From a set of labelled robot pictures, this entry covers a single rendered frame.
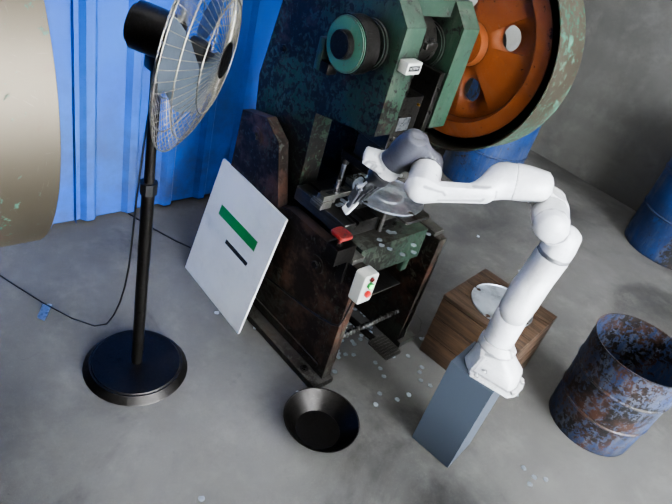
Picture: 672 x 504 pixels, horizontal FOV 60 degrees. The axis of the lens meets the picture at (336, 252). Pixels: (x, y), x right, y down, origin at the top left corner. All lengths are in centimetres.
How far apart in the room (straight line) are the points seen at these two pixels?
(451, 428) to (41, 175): 171
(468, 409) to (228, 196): 134
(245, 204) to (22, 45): 161
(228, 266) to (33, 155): 165
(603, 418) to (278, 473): 136
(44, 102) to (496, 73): 173
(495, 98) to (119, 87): 166
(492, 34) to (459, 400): 137
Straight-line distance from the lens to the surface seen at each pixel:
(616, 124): 536
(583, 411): 275
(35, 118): 106
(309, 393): 239
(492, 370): 213
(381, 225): 228
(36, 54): 105
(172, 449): 223
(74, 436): 227
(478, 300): 269
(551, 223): 175
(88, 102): 285
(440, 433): 237
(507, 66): 236
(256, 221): 246
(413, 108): 220
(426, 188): 168
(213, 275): 273
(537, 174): 177
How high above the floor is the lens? 184
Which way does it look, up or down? 34 degrees down
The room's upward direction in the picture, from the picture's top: 17 degrees clockwise
